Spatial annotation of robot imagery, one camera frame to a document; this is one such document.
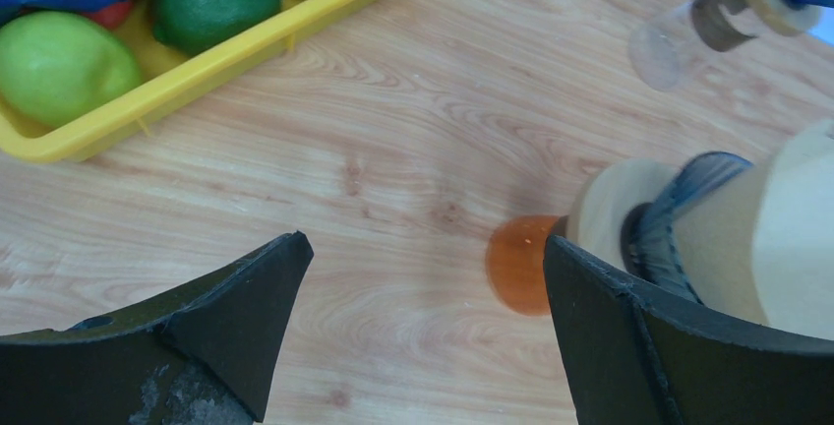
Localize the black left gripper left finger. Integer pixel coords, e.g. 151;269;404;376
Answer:
1;231;314;424

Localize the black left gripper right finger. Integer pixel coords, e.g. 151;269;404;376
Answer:
543;235;833;424

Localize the blue glass dripper cone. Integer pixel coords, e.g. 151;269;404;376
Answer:
620;151;753;304

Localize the brown paper coffee filter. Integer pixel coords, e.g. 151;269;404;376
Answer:
673;120;833;339

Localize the orange glass carafe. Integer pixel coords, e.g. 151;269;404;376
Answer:
485;215;560;317

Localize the yellow plastic tray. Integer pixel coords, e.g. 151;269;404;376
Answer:
1;0;376;163

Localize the clear glass carafe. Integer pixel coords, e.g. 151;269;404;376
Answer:
626;0;760;93

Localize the green apple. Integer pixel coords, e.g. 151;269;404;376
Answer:
1;11;144;128

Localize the red fruit under bag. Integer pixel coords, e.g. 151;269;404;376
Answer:
80;0;135;30

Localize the green lime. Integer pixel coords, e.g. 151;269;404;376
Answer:
151;0;283;56

